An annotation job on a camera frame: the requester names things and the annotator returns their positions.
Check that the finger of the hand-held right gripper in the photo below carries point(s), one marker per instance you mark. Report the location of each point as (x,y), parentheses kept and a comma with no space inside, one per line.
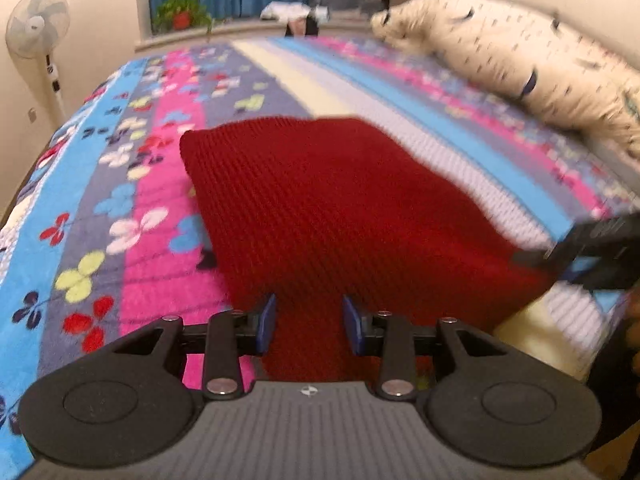
(537,256)
(582,270)

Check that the potted green plant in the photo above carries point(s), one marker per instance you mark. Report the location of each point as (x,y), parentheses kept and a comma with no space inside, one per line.
(182,14)

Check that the star moon pattern pillow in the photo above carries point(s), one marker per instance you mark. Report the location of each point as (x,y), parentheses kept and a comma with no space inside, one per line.
(525,55)

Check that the white standing fan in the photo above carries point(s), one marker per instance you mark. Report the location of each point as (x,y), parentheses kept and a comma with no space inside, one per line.
(37,22)

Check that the floral striped blanket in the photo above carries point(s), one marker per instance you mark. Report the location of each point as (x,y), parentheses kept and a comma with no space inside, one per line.
(100,220)

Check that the white crumpled clothes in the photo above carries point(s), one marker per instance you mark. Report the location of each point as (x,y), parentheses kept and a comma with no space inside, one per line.
(282,10)

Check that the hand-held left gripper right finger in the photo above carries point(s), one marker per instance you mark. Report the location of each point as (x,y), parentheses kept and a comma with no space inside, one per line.
(351,325)

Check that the dark and pink garment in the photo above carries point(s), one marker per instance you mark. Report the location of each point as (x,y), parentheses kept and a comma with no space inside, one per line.
(307,25)

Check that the red knitted sweater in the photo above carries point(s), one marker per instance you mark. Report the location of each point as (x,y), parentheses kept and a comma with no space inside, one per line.
(325,220)

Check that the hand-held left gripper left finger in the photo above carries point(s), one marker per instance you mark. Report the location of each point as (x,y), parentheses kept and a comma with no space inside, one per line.
(267,325)

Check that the wall power socket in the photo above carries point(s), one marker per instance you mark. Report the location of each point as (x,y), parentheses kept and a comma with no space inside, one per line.
(32,115)

